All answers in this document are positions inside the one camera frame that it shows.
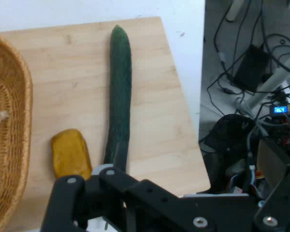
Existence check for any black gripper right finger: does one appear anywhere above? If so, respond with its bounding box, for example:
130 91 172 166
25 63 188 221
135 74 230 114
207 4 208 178
253 162 290 232

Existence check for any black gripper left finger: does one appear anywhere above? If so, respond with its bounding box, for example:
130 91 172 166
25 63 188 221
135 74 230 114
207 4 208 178
40 164 193 232

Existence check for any yellow-brown toy potato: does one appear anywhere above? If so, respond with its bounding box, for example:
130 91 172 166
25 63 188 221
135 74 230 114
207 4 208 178
51 129 93 181

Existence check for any brown cardboard panel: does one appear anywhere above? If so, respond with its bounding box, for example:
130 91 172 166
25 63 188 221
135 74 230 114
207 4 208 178
257 139 290 192

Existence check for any woven wicker basket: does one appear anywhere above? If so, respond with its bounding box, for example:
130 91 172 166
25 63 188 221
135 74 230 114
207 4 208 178
0 30 34 232

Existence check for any blue display power meter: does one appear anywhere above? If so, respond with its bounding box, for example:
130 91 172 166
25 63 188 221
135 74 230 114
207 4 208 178
269 103 290 117

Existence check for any white metal tube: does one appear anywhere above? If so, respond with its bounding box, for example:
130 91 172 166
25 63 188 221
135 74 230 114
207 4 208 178
238 69 289 114

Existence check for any light wooden cutting board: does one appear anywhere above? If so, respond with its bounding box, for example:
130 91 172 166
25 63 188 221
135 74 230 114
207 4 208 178
0 16 211 230

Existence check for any long dark green cucumber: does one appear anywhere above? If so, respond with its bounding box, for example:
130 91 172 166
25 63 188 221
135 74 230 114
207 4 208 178
103 24 132 230

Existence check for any black power adapter brick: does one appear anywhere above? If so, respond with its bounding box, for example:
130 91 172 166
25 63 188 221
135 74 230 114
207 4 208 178
233 44 271 93

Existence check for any beige oblong object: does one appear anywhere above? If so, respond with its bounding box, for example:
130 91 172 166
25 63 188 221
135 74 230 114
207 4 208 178
225 0 245 23

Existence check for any thin black cable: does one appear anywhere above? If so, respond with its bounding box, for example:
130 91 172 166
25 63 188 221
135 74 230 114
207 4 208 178
206 72 245 116

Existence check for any thick black cable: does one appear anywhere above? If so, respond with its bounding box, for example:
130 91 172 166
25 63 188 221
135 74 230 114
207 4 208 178
213 0 253 80

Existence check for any looped black cable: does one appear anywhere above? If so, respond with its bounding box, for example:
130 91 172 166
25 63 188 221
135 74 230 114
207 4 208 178
265 33 290 72

